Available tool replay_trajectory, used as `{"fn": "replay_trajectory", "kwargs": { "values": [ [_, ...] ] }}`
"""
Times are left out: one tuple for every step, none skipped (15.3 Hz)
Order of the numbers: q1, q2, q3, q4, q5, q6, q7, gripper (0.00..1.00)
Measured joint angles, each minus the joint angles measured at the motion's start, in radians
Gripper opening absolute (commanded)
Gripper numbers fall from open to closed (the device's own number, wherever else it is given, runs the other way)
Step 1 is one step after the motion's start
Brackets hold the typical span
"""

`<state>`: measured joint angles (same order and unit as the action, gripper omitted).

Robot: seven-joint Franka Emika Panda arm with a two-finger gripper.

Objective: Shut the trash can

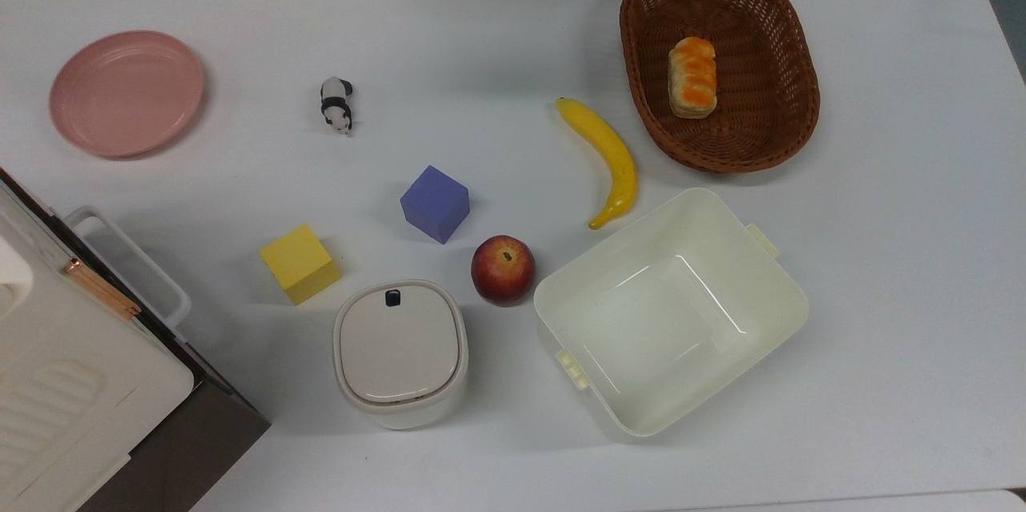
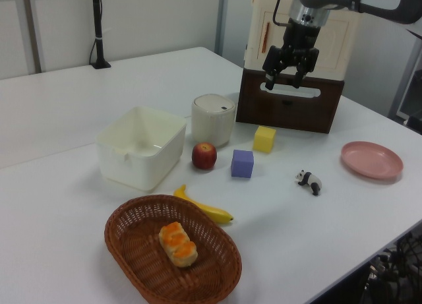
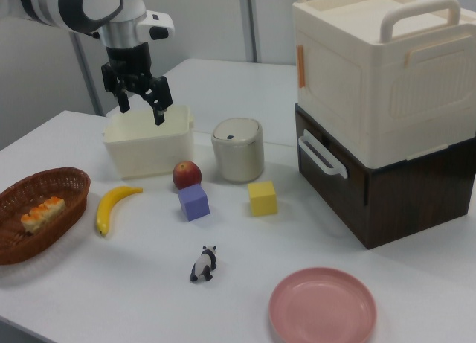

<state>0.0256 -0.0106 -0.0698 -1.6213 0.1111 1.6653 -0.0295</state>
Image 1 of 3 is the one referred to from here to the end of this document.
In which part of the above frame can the cream lidded trash can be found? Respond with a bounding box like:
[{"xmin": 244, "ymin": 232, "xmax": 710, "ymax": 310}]
[{"xmin": 332, "ymin": 280, "xmax": 470, "ymax": 430}]

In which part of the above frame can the panda figurine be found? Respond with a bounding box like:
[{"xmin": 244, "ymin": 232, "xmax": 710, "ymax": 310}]
[{"xmin": 319, "ymin": 76, "xmax": 356, "ymax": 136}]

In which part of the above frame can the purple foam cube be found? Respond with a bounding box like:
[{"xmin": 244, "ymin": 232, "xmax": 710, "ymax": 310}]
[{"xmin": 399, "ymin": 165, "xmax": 471, "ymax": 245}]

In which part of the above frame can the yellow banana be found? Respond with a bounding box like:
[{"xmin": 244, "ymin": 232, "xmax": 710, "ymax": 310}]
[{"xmin": 556, "ymin": 97, "xmax": 639, "ymax": 231}]

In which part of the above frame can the bread with orange topping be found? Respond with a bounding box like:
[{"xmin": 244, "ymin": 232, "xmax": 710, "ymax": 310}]
[{"xmin": 668, "ymin": 36, "xmax": 718, "ymax": 120}]

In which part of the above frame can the pink plate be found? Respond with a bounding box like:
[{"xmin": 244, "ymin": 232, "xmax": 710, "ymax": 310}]
[{"xmin": 49, "ymin": 30, "xmax": 206, "ymax": 159}]

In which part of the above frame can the yellow foam cube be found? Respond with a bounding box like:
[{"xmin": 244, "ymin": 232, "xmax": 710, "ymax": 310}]
[{"xmin": 259, "ymin": 224, "xmax": 343, "ymax": 306}]

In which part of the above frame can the red apple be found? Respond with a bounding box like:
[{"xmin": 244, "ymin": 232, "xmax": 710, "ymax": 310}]
[{"xmin": 471, "ymin": 235, "xmax": 537, "ymax": 306}]

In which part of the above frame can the brown wicker basket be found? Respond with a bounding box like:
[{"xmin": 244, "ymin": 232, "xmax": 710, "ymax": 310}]
[{"xmin": 619, "ymin": 0, "xmax": 822, "ymax": 174}]

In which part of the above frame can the cream rectangular plastic tub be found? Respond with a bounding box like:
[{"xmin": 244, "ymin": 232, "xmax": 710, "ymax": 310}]
[{"xmin": 533, "ymin": 187, "xmax": 810, "ymax": 438}]

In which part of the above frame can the beige wooden cabinet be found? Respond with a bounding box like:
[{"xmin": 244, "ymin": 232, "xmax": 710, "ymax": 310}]
[{"xmin": 0, "ymin": 175, "xmax": 196, "ymax": 512}]

